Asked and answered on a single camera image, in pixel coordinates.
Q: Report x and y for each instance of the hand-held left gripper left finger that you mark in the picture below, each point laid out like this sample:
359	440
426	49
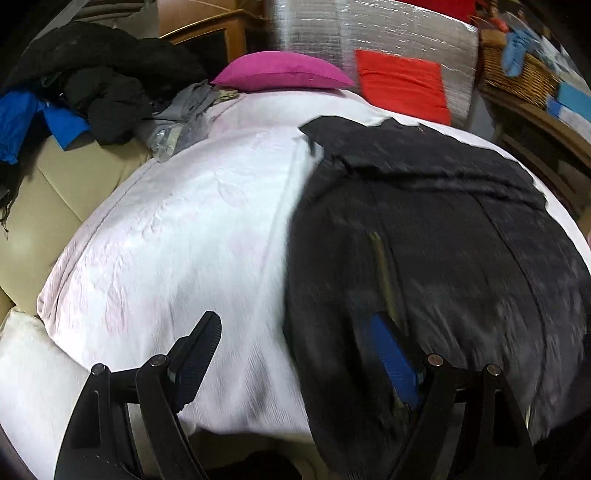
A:
194	364

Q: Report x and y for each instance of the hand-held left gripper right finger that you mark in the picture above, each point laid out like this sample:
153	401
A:
396	364

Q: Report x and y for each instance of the dark quilted zip jacket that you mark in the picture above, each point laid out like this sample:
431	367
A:
461	258

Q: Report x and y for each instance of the white bed blanket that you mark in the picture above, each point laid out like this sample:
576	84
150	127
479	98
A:
175	240

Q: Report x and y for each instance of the cream white pillow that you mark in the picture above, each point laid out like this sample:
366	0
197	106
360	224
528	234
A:
27	369

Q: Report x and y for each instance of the beige sofa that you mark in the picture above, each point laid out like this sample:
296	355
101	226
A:
55	184

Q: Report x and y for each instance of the grey crumpled cloth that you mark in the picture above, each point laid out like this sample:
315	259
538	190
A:
184	110

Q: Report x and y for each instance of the rough wooden table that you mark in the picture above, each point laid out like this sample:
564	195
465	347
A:
531	120

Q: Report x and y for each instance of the red cushion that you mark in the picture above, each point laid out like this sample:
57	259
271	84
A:
401	83

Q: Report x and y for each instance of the bright blue garment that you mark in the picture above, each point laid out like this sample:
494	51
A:
18	120

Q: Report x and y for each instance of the pink cushion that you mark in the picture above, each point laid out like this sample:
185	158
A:
281	71

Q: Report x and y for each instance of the wicker basket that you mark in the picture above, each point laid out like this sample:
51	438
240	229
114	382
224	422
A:
517	74

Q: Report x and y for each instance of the black furry coat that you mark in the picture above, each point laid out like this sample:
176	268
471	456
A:
106	60

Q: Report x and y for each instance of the blue cardboard box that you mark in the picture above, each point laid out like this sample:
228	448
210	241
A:
572	99

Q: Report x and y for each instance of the light blue cloth in basket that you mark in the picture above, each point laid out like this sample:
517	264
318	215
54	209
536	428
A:
515	50

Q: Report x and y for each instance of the wooden cabinet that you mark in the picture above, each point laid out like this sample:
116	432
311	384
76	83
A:
207	23

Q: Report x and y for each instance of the silver bubble foil panel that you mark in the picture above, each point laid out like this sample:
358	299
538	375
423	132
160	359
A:
323	27

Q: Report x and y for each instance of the red fuzzy cloth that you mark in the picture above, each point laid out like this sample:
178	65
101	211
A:
448	7

